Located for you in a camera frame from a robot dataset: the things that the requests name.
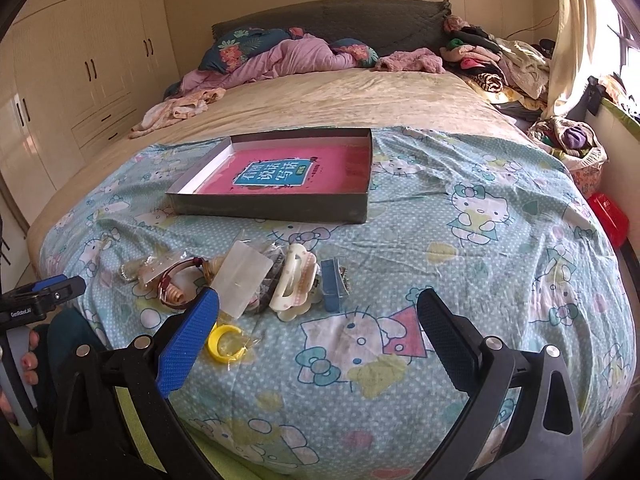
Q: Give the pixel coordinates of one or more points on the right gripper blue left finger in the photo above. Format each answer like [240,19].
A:
[186,342]

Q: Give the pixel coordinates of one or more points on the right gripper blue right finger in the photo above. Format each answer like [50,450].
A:
[454,339]

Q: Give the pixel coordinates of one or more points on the dark red strap watch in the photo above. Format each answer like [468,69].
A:
[180,283]

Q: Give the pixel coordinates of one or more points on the frosted plastic zip bag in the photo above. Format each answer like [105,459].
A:
[239,278]

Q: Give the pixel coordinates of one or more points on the cream hair claw clip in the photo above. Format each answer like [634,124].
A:
[292,296]

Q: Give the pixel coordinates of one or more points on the small blue jewelry box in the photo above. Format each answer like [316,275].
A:
[333,285]

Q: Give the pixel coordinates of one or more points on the clear packet with hair clips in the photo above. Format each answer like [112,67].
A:
[144,274]

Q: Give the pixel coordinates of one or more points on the Hello Kitty blue bedsheet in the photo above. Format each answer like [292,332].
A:
[497,228]

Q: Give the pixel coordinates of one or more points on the red plastic box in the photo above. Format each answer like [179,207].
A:
[613,220]

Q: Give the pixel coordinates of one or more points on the dark shallow cardboard box tray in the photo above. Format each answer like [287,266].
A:
[310,208]

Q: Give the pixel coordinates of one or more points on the peach garment on bed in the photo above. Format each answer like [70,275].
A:
[174,110]

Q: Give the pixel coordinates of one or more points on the basket of clothes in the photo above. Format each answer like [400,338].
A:
[575,145]

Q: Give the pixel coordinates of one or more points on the pile of clothes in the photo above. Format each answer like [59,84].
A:
[512,76]

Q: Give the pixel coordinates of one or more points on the pink fuzzy garment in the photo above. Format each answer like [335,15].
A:
[419,60]

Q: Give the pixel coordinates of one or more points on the dark floral pillow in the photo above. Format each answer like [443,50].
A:
[235,48]

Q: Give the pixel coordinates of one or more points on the pink quilt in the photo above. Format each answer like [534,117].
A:
[289,57]

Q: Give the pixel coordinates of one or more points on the dark green headboard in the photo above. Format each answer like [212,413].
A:
[385,25]

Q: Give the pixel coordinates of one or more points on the cream curtain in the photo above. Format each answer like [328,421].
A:
[575,56]

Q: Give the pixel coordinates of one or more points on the cream wardrobe with black handles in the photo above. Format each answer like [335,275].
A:
[76,75]

